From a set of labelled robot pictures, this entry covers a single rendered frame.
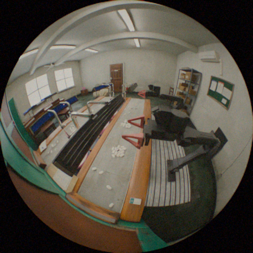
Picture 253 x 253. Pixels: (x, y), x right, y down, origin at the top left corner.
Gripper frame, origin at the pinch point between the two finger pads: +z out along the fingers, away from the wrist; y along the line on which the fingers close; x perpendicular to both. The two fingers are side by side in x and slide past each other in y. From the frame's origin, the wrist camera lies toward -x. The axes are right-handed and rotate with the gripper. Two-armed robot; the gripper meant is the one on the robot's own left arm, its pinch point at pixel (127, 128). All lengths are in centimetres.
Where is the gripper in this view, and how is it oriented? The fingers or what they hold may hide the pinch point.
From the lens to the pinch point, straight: 29.9
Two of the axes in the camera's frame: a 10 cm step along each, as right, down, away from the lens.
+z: -9.7, -1.4, 1.9
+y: -2.3, 6.2, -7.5
